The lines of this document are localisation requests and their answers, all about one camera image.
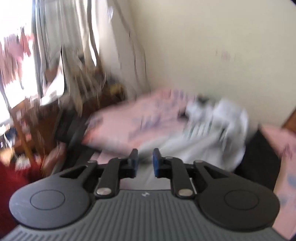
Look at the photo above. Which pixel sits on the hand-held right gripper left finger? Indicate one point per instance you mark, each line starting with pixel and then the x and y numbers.
pixel 135 163

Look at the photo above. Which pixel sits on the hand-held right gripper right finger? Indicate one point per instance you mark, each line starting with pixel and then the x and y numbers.
pixel 157 164

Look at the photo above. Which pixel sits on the white garment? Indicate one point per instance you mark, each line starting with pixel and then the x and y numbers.
pixel 208 143

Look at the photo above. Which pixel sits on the pink printed bedsheet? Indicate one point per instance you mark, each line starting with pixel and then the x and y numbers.
pixel 120 125

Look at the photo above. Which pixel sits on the brown wooden cabinet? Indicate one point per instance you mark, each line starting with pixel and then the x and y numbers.
pixel 46 120

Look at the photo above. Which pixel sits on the dark cloth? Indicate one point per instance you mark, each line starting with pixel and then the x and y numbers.
pixel 259 157

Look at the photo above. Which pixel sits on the red cloth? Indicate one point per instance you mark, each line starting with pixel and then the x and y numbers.
pixel 13 178

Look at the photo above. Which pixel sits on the wooden headboard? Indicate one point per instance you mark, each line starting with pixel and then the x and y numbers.
pixel 290 121

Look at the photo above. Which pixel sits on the light curtain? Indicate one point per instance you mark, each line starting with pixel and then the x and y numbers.
pixel 76 34

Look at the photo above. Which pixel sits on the hanging red garment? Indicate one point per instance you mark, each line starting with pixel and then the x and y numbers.
pixel 16 51

